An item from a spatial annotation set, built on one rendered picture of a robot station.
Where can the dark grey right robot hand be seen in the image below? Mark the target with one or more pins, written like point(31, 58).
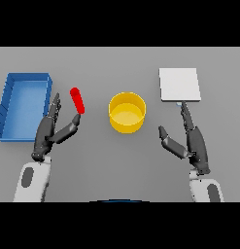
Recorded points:
point(196, 142)

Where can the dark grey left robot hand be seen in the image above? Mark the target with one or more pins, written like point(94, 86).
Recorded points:
point(44, 133)

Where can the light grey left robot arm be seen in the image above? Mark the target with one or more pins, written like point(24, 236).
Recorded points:
point(33, 181)

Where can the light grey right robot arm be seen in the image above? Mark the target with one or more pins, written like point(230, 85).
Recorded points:
point(205, 188)

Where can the red beaker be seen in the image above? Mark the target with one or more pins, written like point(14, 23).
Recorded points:
point(77, 100)

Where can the pale square measuring scale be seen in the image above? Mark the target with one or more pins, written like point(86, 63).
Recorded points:
point(179, 84)

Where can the yellow bowl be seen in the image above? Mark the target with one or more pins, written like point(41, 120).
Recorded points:
point(127, 112)

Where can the blue tray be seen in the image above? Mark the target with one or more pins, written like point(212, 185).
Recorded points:
point(23, 107)

